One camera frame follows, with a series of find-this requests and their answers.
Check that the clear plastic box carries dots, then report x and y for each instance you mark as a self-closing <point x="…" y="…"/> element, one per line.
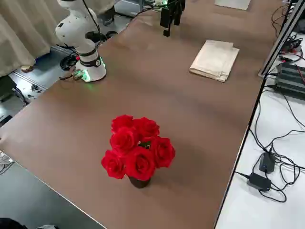
<point x="232" y="3"/>

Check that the long black power adapter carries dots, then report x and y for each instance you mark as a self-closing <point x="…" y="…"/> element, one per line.
<point x="259" y="181"/>

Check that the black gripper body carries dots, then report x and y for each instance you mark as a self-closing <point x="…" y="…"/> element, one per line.
<point x="177" y="3"/>

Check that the small black power adapter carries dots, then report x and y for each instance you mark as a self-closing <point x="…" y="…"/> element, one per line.
<point x="267" y="163"/>

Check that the dark brown vase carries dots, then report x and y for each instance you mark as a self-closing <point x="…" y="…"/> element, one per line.
<point x="139" y="183"/>

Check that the red rose bouquet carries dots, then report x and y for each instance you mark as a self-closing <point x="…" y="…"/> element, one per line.
<point x="140" y="164"/>

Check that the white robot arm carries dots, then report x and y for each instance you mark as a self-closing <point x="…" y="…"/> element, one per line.
<point x="71" y="31"/>

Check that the small green circuit board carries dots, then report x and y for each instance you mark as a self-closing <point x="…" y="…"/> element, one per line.
<point x="77" y="74"/>

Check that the aluminium frame post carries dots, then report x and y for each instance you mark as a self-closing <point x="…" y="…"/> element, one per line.
<point x="277" y="45"/>

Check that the beige curtain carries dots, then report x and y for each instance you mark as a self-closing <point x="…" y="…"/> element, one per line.
<point x="19" y="35"/>

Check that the black usb hub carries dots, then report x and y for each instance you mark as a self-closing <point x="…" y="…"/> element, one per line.
<point x="291" y="44"/>

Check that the black finned power supply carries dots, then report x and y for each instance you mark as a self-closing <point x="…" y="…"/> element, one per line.
<point x="293" y="78"/>

